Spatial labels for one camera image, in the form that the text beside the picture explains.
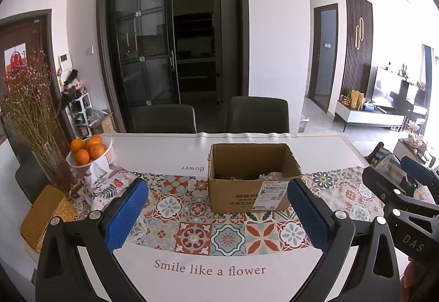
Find white fruit basket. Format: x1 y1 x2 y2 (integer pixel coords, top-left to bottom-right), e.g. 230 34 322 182
66 135 115 169

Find red door poster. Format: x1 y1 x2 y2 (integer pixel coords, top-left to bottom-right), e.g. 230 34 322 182
5 43 27 83

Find white shelf with toys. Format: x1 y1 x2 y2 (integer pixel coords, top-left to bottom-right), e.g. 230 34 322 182
62 69 95 138

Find dark glass sliding door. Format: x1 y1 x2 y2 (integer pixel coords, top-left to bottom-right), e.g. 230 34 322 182
97 0 248 133

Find pink flower arrangement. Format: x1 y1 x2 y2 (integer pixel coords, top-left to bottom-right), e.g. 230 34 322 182
407 121 427 152

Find white television cabinet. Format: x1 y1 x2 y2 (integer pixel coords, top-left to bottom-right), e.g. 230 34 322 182
334 99 407 133

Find yellow woven placemat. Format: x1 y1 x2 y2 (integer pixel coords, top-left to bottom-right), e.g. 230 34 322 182
20 184 78 251

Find small printed carton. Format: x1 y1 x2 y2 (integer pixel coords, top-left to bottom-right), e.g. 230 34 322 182
372 147 409 186

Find small brown carton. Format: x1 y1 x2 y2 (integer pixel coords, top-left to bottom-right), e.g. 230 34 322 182
90 109 116 135

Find dark dining chair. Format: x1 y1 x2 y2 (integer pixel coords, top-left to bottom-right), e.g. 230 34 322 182
226 96 290 134
128 104 198 134
15 153 47 205

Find glass vase of dried flowers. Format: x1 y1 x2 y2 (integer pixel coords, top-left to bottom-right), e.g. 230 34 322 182
0 50 74 194

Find yellow paper bag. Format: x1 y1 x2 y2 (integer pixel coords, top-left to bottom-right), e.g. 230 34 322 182
350 90 366 110

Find cardboard box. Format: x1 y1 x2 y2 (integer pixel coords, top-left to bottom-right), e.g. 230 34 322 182
207 143 303 213

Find television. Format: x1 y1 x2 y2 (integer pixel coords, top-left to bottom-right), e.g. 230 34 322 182
372 66 429 114

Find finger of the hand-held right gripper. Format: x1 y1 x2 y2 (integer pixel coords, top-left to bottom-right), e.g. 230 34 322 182
362 167 439 228
401 156 439 188

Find dark interior door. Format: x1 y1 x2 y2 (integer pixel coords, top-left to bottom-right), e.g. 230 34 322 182
308 3 339 114

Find brown entrance door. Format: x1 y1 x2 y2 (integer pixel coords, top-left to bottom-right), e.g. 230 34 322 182
0 9 74 152

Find floral tissue box cover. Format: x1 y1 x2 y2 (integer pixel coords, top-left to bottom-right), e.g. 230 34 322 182
70 158 138 211

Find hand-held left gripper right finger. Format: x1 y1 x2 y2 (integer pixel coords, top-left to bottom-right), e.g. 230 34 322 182
286 179 403 302

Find person's right forearm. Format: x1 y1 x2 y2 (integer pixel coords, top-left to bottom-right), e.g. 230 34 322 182
399 257 439 302

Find gold wall ornament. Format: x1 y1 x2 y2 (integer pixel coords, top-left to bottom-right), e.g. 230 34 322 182
354 17 365 49

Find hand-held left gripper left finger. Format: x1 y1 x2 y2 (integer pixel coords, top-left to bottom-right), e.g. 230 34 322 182
34 178 150 302

